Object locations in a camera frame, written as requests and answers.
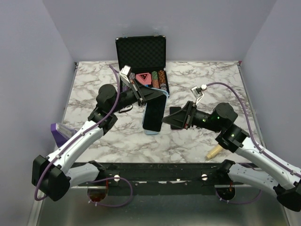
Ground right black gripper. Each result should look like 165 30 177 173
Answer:
162 101 222 133

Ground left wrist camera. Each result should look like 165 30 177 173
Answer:
119 65 131 87

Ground purple plastic card holder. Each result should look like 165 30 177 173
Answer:
50 123 77 147

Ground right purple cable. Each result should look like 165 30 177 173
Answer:
202 82 301 176

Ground black aluminium poker chip case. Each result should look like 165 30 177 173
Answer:
115 35 170 98

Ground black smartphone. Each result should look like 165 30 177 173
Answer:
142 94 166 135
169 106 183 130

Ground beige wooden handle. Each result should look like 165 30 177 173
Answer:
206 145 223 160

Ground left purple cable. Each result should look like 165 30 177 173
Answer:
34 64 123 201

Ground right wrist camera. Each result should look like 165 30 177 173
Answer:
190 84 207 105

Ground purple cable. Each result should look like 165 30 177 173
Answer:
34 64 123 201
202 82 301 176

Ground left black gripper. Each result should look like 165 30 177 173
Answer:
111 78 164 114

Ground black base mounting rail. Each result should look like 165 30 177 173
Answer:
77 159 245 196

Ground pink card deck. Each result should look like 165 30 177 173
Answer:
135 73 152 85

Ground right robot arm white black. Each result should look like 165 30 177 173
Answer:
162 101 301 212

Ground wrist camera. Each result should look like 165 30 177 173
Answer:
190 84 207 105
119 65 131 87

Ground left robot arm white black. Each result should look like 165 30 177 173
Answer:
32 81 168 201

